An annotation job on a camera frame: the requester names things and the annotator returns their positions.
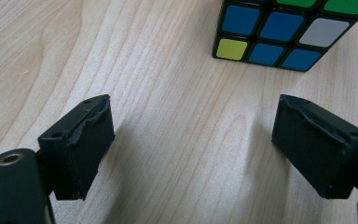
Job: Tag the multicoloured puzzle cube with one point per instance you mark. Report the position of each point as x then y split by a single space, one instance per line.
279 26

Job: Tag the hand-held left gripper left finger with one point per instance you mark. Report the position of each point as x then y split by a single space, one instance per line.
84 146

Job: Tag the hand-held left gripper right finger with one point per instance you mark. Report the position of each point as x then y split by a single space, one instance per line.
317 146

